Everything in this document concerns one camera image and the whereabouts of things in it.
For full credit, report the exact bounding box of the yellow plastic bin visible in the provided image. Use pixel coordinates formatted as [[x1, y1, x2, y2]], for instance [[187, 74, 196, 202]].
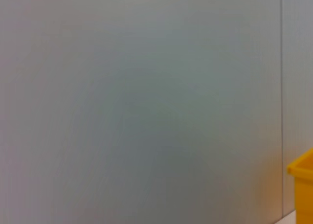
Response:
[[287, 147, 313, 224]]

